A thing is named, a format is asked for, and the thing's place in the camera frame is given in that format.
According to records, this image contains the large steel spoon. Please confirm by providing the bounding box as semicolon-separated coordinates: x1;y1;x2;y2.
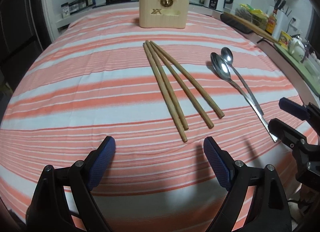
210;53;278;143

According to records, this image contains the small steel spoon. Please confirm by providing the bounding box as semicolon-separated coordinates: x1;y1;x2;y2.
221;47;264;115

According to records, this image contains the green cutting mat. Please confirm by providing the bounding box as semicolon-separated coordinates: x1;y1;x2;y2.
273;43;319;97

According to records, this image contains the white ceramic teapot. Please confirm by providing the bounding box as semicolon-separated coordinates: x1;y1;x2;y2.
287;38;305;62

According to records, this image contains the sauce bottle red label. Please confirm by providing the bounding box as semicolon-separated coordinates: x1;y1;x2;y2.
265;8;278;35

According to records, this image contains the white knife holder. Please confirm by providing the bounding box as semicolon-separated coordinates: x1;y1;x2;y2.
267;0;289;40

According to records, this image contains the wooden cutting board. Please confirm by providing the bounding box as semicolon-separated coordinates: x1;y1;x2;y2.
223;12;280;44

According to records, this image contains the striped orange white tablecloth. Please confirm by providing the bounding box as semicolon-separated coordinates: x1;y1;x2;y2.
0;4;320;231

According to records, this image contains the beige utensil holder box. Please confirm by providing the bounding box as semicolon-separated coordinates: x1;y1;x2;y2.
139;0;189;29

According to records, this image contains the small spice jar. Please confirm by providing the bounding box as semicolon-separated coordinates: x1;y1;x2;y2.
61;2;71;18

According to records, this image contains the wire basket with packets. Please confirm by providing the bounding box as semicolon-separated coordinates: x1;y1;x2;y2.
235;4;268;30

